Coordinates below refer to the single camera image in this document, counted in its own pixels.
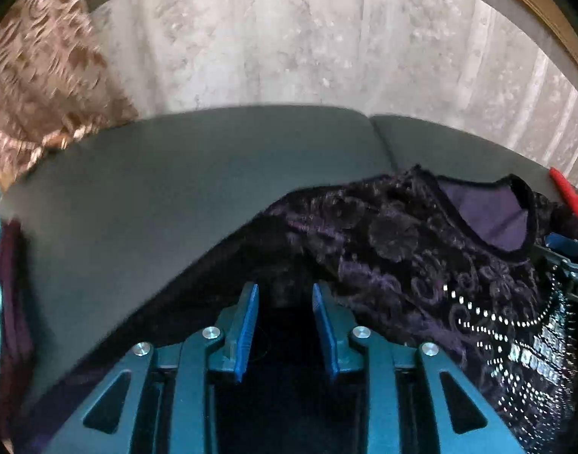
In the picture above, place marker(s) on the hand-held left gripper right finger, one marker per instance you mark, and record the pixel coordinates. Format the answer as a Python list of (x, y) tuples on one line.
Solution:
[(325, 335)]

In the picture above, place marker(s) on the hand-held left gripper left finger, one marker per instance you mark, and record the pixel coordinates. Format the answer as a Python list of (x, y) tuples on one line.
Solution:
[(247, 335)]

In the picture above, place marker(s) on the red cloth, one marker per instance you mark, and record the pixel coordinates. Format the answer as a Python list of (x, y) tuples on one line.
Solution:
[(572, 194)]

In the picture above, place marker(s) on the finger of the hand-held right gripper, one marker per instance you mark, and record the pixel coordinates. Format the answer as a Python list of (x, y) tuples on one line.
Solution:
[(549, 254)]

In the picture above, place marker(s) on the brown patterned curtain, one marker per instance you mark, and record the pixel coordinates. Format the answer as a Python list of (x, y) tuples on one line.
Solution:
[(42, 85)]

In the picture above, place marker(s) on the dark purple embroidered garment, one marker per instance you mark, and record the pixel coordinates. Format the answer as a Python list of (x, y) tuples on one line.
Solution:
[(412, 255)]

